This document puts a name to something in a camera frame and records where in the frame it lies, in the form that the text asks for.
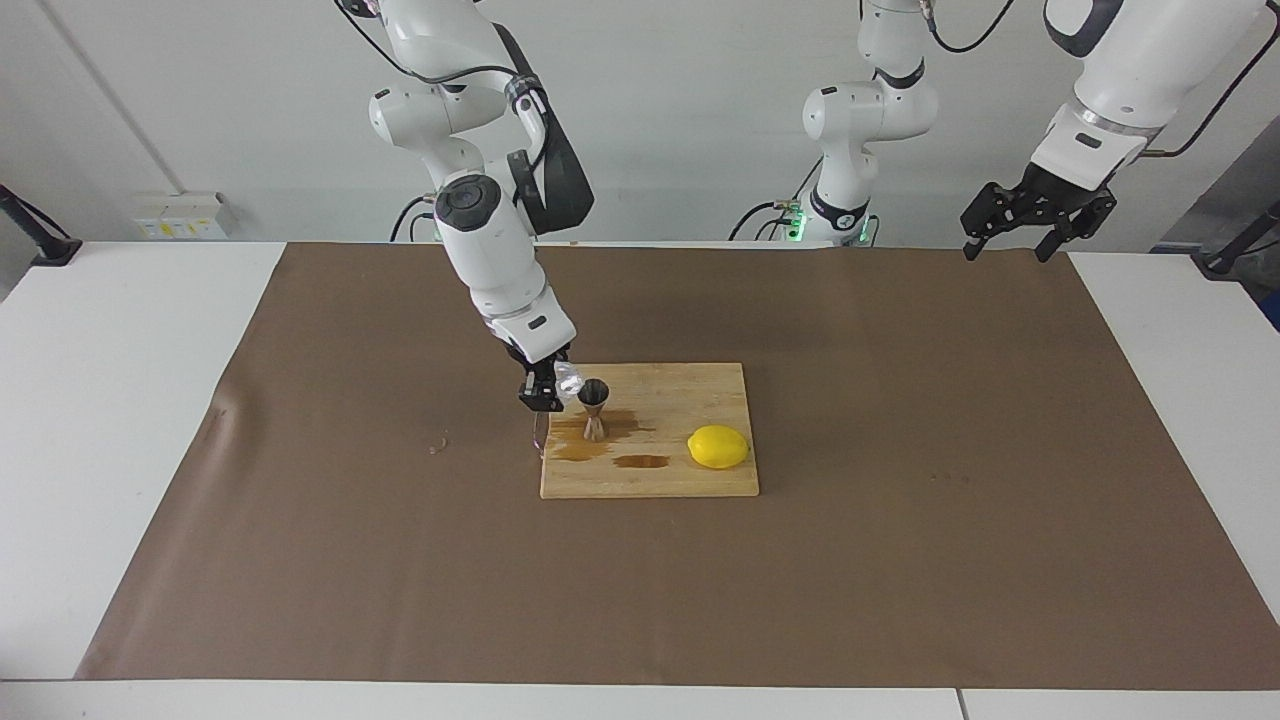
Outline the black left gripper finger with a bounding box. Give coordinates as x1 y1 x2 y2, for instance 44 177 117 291
1037 190 1119 263
960 182 1031 263

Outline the steel jigger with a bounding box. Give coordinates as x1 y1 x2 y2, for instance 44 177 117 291
577 378 611 443

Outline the wooden cutting board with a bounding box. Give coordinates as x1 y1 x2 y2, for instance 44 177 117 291
532 362 760 499

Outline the yellow lemon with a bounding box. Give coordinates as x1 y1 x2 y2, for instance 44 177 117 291
687 424 751 471

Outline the brown paper table mat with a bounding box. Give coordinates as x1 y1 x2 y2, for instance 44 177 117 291
75 242 1280 691

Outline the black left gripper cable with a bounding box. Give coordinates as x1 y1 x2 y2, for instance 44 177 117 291
925 0 1280 159

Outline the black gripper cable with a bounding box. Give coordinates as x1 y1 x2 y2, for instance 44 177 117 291
335 0 551 141
925 0 1280 159

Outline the black right base cable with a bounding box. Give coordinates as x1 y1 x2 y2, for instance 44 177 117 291
390 195 441 243

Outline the black base cable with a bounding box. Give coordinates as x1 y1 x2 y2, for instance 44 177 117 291
728 160 826 242
390 195 441 243

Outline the black left base cable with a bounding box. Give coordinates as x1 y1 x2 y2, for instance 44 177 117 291
728 160 826 242

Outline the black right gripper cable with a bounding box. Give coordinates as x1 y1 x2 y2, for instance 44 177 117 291
335 0 551 141

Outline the white wall socket box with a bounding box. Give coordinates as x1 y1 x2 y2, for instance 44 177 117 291
135 192 236 241

